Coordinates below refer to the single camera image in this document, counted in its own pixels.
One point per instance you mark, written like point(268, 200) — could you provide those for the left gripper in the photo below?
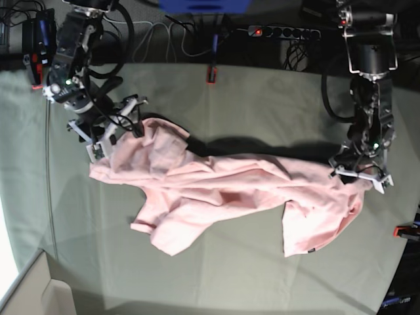
point(351, 165)

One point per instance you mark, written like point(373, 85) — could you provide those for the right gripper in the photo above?
point(125, 117)

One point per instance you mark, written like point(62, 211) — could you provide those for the pink printed t-shirt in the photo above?
point(186, 193)

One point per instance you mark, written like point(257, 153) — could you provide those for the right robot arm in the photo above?
point(72, 83)

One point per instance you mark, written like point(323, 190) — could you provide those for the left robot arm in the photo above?
point(371, 56)

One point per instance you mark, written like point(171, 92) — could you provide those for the red black clamp right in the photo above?
point(408, 232)

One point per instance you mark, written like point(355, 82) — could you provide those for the red black clamp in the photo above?
point(408, 232)
point(34, 70)
point(212, 67)

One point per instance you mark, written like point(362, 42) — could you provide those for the red black clamp middle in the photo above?
point(212, 67)

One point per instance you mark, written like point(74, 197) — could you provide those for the green table cloth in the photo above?
point(234, 267)

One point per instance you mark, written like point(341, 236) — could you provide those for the red black clamp left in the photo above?
point(34, 70)

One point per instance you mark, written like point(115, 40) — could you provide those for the blue plastic box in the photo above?
point(204, 6)

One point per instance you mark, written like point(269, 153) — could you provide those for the black power strip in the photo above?
point(284, 32)

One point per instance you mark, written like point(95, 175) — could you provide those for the white cardboard box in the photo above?
point(35, 291)

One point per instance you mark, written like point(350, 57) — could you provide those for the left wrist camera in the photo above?
point(381, 183)

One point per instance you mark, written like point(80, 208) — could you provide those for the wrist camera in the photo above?
point(381, 183)
point(97, 151)

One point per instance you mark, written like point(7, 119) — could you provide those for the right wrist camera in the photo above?
point(97, 151)

